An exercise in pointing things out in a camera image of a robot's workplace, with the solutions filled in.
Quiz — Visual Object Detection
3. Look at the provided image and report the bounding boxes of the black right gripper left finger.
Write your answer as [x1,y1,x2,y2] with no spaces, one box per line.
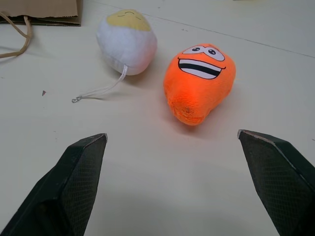
[0,133,108,236]

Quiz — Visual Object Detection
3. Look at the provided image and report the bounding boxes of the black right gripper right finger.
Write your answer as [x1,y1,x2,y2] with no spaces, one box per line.
[237,129,315,236]

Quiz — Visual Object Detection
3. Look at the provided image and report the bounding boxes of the brown paper bag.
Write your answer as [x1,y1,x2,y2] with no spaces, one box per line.
[0,0,84,59]

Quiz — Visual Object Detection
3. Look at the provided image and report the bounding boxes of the orange smiling plush toy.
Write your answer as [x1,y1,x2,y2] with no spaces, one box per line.
[163,43,236,126]

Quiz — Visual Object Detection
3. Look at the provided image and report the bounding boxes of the white egg plush toy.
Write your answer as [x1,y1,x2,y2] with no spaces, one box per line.
[71,9,158,104]

